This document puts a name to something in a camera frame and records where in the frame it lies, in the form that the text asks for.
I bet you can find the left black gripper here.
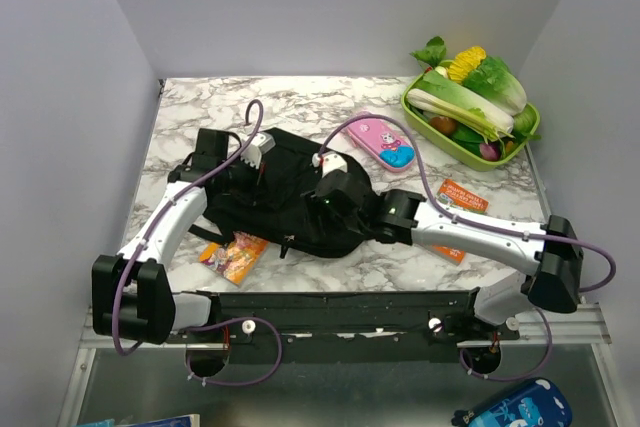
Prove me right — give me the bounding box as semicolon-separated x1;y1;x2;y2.
218;154;275;205

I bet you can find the black student backpack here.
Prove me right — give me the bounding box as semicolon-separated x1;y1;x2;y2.
189;128;372;258

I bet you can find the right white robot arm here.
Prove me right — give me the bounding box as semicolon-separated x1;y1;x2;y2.
303;170;584;339

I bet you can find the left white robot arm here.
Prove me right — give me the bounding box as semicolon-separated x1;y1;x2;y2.
91;133;275;356

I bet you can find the pink pencil case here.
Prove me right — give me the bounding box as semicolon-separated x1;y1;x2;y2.
344;111;415;173

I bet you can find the Roald Dahl book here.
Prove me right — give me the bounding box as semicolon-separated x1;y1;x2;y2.
199;232;269;286

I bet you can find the orange 78-storey treehouse book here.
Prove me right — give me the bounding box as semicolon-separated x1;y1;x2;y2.
428;179;489;265

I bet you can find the green vegetable tray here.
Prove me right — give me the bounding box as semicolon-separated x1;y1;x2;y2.
401;70;540;172

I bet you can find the napa cabbage toy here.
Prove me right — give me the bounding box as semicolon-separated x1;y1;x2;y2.
406;70;514;140

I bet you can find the green leaf sprig toy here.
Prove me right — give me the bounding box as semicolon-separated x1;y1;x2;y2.
411;36;447;68

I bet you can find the yellow corn toy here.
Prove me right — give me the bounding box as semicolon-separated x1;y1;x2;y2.
447;46;487;84

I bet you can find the green lettuce toy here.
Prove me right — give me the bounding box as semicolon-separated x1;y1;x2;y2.
462;56;527;116

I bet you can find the blue pencil case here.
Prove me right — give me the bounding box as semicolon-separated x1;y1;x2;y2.
451;377;573;427

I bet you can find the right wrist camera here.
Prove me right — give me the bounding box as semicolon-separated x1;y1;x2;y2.
312;151;348;178

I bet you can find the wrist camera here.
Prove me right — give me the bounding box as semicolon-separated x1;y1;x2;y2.
240;132;276;169
312;151;348;178

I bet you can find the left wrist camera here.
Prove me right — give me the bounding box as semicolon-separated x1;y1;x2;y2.
240;132;276;169

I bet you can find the black mounting base rail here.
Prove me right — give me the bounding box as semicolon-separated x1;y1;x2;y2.
162;290;517;364

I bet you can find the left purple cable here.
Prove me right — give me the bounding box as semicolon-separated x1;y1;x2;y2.
110;99;283;388

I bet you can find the purple cable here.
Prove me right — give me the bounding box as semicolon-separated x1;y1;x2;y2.
110;99;283;388
314;114;617;383

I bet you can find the aluminium extrusion rail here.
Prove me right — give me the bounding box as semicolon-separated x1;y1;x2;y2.
79;304;611;350

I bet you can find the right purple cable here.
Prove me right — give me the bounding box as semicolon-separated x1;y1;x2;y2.
314;114;617;383

